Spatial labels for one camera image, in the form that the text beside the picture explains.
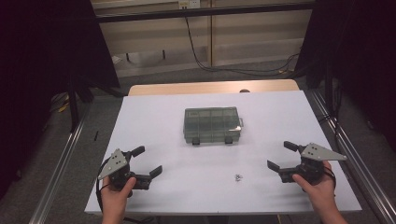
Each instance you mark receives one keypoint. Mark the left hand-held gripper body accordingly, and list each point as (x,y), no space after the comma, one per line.
(120,174)

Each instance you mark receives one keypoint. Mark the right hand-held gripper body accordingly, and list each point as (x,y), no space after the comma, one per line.
(311,169)

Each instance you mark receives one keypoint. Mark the small silver metal piece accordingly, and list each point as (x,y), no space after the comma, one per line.
(238,177)

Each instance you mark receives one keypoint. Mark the clear grey compartment box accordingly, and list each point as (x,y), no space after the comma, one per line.
(211,124)

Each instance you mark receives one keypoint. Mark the person's left hand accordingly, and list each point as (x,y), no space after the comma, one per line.
(113,199)

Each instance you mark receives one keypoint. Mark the person's right hand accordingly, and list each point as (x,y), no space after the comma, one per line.
(322,193)

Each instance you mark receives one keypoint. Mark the black curtain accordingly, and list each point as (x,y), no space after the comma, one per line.
(46,62)
(358,62)

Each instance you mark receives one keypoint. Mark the black horizontal bar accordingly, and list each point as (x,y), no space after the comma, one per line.
(202,12)

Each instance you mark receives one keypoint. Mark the metal floor rail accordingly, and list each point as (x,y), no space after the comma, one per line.
(59,174)
(358,155)

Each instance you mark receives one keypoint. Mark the black stand post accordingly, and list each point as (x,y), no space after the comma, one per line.
(73,109)

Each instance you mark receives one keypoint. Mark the white wall outlet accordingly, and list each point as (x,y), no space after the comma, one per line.
(189,3)

